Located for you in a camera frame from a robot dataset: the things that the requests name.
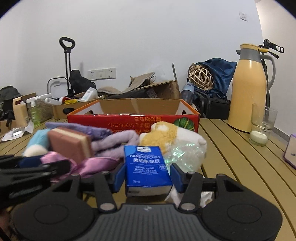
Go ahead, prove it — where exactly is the iridescent plastic bag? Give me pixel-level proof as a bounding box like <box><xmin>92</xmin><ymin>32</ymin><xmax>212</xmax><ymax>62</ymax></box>
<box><xmin>163</xmin><ymin>141</ymin><xmax>207</xmax><ymax>172</ymax></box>

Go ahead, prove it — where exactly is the lilac fleece cloth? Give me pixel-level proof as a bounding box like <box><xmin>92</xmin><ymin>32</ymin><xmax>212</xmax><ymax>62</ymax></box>
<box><xmin>91</xmin><ymin>130</ymin><xmax>139</xmax><ymax>159</ymax></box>

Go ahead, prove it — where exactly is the blue handkerchief tissue pack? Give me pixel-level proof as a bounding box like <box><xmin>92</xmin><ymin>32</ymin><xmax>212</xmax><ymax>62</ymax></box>
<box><xmin>124</xmin><ymin>146</ymin><xmax>172</xmax><ymax>197</ymax></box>

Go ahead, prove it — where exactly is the light blue plush toy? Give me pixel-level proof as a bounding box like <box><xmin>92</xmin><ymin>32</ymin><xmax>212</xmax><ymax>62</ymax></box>
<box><xmin>22</xmin><ymin>128</ymin><xmax>50</xmax><ymax>157</ymax></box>

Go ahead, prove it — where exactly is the pink sponge block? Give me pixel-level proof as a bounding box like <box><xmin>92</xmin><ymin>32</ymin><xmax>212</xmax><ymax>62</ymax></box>
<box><xmin>48</xmin><ymin>127</ymin><xmax>94</xmax><ymax>164</ymax></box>

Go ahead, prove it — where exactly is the purple knitted pouch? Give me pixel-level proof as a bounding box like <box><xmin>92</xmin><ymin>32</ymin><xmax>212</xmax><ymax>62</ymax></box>
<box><xmin>46</xmin><ymin>122</ymin><xmax>112</xmax><ymax>141</ymax></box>

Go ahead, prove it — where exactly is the white and orange plush toy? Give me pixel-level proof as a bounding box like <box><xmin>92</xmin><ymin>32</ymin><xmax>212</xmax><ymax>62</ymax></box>
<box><xmin>139</xmin><ymin>121</ymin><xmax>207</xmax><ymax>154</ymax></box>

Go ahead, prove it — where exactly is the crumpled white paper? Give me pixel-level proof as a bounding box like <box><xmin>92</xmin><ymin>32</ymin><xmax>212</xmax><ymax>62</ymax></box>
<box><xmin>1</xmin><ymin>121</ymin><xmax>34</xmax><ymax>142</ymax></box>

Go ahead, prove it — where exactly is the red cardboard fruit box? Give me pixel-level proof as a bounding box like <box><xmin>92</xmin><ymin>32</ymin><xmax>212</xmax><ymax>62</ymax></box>
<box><xmin>67</xmin><ymin>98</ymin><xmax>200</xmax><ymax>134</ymax></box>

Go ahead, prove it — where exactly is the beige paper carton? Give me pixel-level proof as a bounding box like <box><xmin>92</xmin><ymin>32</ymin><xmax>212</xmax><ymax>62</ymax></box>
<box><xmin>13</xmin><ymin>96</ymin><xmax>30</xmax><ymax>127</ymax></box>

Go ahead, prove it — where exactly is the green spray bottle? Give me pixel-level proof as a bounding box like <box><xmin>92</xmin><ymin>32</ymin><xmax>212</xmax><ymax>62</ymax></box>
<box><xmin>27</xmin><ymin>96</ymin><xmax>40</xmax><ymax>127</ymax></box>

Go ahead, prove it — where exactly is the clear cereal container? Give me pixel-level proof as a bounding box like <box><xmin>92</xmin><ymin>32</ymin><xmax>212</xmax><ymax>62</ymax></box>
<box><xmin>35</xmin><ymin>94</ymin><xmax>53</xmax><ymax>123</ymax></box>

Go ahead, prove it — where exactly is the blue water bottle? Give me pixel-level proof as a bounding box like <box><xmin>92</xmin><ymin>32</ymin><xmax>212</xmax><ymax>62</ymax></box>
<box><xmin>181</xmin><ymin>82</ymin><xmax>195</xmax><ymax>105</ymax></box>

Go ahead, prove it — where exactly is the black backpack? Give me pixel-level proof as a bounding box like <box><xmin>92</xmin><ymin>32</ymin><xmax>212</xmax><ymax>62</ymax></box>
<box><xmin>0</xmin><ymin>86</ymin><xmax>22</xmax><ymax>127</ymax></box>

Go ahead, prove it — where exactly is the open brown cardboard box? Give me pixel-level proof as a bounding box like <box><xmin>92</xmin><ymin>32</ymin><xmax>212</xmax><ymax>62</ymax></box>
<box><xmin>98</xmin><ymin>62</ymin><xmax>181</xmax><ymax>100</ymax></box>

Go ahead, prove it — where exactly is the glass candle jar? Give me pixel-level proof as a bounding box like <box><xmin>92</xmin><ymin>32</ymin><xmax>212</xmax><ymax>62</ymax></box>
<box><xmin>249</xmin><ymin>103</ymin><xmax>278</xmax><ymax>146</ymax></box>

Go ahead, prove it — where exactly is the purple tissue box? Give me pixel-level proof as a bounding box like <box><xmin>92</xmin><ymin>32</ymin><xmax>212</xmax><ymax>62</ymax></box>
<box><xmin>283</xmin><ymin>133</ymin><xmax>296</xmax><ymax>169</ymax></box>

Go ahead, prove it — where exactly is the woven rattan ball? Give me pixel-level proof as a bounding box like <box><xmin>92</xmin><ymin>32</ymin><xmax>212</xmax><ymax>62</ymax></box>
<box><xmin>188</xmin><ymin>64</ymin><xmax>214</xmax><ymax>90</ymax></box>

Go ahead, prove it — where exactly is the yellow thermos jug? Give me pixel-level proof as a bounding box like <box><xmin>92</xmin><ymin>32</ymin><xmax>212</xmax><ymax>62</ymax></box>
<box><xmin>228</xmin><ymin>44</ymin><xmax>276</xmax><ymax>133</ymax></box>

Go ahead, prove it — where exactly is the dark blue cloth bag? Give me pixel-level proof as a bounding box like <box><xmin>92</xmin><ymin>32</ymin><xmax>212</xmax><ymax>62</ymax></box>
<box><xmin>193</xmin><ymin>58</ymin><xmax>237</xmax><ymax>99</ymax></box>

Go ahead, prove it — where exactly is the brown cardboard box with handle hole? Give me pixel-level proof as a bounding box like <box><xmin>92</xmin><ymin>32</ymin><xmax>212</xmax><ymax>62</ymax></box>
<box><xmin>52</xmin><ymin>95</ymin><xmax>106</xmax><ymax>120</ymax></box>

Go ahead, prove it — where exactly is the black trolley handle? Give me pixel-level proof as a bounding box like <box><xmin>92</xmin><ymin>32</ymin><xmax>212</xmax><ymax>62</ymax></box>
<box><xmin>59</xmin><ymin>37</ymin><xmax>76</xmax><ymax>97</ymax></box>

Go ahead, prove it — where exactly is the white wall socket strip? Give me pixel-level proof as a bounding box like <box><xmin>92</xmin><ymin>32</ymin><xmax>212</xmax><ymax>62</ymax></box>
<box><xmin>87</xmin><ymin>67</ymin><xmax>116</xmax><ymax>80</ymax></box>

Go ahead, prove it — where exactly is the black camera tripod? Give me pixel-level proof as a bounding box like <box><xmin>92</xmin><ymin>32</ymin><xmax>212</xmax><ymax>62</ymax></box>
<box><xmin>258</xmin><ymin>39</ymin><xmax>285</xmax><ymax>107</ymax></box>

